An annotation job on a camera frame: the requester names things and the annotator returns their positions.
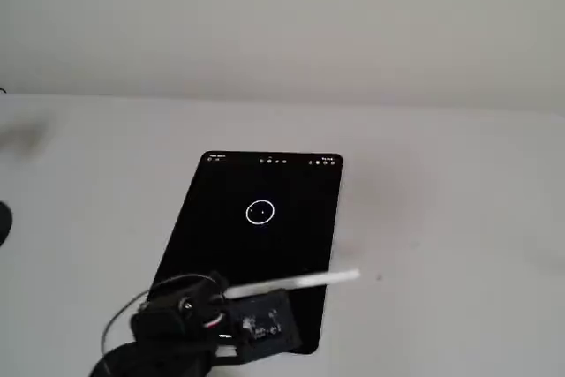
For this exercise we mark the black screen tablet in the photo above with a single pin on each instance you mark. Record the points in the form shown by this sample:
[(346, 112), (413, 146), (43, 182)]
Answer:
[(247, 244)]

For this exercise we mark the white stylus pen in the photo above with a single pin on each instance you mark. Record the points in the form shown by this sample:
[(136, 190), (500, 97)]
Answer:
[(304, 281)]

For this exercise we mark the black round object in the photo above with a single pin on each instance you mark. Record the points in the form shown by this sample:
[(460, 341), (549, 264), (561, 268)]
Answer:
[(4, 223)]

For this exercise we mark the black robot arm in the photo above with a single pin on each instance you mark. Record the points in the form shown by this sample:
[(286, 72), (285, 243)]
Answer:
[(145, 364)]

